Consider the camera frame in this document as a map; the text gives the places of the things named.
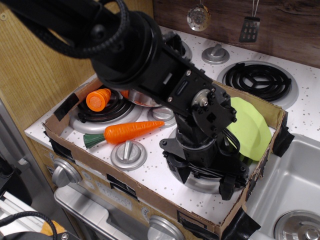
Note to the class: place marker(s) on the silver knob back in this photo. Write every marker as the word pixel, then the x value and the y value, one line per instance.
pixel 215 55

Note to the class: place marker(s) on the hanging metal spatula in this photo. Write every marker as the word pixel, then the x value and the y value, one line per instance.
pixel 250 26

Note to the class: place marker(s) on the orange toy carrot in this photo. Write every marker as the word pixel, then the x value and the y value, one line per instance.
pixel 119 133

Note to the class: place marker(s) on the sink drain strainer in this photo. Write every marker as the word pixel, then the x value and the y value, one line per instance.
pixel 297 225

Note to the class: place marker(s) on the metal sink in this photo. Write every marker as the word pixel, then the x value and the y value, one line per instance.
pixel 289 183

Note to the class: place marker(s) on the front left black burner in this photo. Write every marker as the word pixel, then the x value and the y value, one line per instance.
pixel 117 111

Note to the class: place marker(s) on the silver stove front knob right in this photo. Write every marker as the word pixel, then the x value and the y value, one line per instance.
pixel 162 229

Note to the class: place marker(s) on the silver stove knob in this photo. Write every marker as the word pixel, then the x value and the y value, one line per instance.
pixel 162 229
pixel 64 173

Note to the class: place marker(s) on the cardboard fence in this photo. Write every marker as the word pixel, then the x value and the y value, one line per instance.
pixel 152 189

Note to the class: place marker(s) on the silver stove front knob left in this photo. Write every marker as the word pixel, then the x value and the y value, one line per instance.
pixel 64 173

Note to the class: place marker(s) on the orange carrot stub toy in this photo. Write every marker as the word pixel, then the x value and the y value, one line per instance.
pixel 97 100

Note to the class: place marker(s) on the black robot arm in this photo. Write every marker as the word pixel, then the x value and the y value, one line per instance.
pixel 128 52

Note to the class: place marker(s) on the light green plate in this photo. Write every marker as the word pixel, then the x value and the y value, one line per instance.
pixel 250 129

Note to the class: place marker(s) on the oven door handle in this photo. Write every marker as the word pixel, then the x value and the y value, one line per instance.
pixel 100 218

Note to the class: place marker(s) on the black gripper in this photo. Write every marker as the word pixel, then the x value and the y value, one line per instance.
pixel 218 157

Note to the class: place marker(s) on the small metal pot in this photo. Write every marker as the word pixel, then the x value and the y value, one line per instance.
pixel 139 98

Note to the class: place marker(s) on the silver knob front centre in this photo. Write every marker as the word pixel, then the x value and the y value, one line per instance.
pixel 128 156

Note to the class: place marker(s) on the back right black burner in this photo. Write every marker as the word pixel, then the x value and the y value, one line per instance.
pixel 265 80

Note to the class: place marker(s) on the hanging metal strainer spoon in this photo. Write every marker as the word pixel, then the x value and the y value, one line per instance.
pixel 198 17

